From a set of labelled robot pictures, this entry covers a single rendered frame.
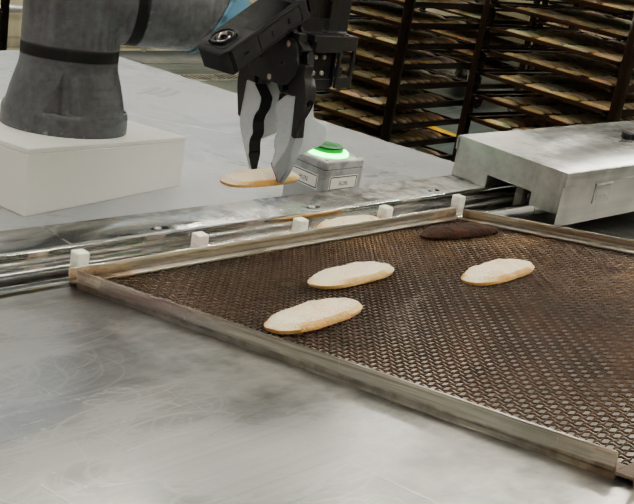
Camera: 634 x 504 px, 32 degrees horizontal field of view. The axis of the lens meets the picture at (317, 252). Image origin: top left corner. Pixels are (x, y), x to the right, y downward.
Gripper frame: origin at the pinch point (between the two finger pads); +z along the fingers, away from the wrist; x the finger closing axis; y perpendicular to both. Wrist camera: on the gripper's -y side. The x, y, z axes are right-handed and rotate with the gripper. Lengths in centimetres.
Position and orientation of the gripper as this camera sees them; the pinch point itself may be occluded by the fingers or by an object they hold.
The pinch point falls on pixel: (262, 164)
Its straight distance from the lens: 111.1
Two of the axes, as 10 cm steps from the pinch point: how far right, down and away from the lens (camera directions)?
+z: -1.6, 9.3, 3.2
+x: -6.9, -3.4, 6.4
